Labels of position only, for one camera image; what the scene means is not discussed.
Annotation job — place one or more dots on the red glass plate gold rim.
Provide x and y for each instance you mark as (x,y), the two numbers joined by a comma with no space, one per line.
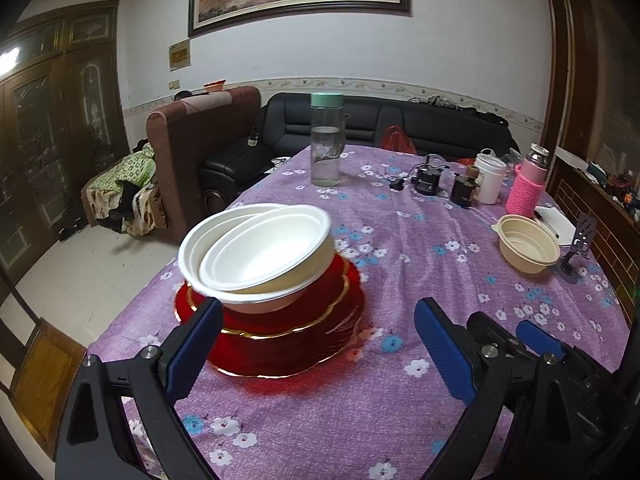
(280,355)
(320,305)

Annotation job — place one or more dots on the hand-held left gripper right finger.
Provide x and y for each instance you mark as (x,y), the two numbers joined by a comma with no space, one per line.
(445,355)

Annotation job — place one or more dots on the small white disposable bowl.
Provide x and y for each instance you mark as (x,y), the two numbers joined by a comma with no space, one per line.
(260,306)

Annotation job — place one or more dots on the purple floral tablecloth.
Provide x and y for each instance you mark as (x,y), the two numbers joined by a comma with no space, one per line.
(350,435)

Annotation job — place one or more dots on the clear bottle green lid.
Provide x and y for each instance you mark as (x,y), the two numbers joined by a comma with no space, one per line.
(326,160)

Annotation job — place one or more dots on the dark wooden wardrobe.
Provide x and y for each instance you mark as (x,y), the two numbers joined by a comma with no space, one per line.
(50,135)

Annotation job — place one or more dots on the wooden partition frame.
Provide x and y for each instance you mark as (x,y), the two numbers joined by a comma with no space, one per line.
(562,60)

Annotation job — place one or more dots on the green cloth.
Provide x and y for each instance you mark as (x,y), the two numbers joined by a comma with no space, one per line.
(135,167)

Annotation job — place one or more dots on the black round device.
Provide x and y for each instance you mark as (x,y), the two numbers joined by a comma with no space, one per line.
(427,182)

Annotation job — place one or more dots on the black phone stand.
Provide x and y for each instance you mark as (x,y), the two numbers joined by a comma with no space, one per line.
(575,247)

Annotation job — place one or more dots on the beige plastic basin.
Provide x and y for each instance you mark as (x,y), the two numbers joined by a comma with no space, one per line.
(520,262)

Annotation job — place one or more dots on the brown tiled side cabinet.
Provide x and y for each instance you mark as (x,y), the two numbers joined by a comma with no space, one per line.
(595,220)

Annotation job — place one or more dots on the black leather sofa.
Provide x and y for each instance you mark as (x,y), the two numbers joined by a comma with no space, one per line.
(300,120)

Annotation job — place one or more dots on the gold wall plaque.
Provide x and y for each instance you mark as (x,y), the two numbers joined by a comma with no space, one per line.
(180,55)

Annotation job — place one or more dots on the thermos with pink knitted sleeve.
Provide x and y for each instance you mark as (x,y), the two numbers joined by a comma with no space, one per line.
(525,195)

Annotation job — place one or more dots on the tiny black device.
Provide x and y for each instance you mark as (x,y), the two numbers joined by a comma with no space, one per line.
(396,183)

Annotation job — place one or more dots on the clutter on side cabinet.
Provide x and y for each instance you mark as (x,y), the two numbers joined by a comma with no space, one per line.
(620,185)

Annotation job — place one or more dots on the brown armchair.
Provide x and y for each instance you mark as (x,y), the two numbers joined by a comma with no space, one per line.
(185,160)

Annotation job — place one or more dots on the beige plastic strainer basket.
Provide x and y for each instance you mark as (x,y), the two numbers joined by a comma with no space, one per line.
(530,240)

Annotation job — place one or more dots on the black and brown small device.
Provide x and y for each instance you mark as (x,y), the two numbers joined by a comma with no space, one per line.
(462,195)

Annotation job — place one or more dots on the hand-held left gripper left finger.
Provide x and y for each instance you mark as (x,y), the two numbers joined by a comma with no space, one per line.
(190,355)

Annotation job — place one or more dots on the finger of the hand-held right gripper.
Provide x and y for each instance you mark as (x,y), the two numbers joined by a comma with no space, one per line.
(540,340)
(490,327)

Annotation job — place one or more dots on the white notebook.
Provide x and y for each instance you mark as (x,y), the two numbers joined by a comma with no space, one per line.
(557,222)

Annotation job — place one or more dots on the large white disposable bowl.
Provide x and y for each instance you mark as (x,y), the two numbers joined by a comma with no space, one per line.
(320,255)
(265,255)

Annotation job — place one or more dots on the patterned blanket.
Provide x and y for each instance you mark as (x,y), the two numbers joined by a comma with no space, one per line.
(145,210)

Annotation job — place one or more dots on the black pen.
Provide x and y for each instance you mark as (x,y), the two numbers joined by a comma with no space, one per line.
(542,217)

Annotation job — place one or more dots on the wooden chair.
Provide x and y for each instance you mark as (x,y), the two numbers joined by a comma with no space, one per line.
(45,375)

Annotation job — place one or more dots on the red plastic bag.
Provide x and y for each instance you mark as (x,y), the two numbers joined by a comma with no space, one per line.
(397,140)

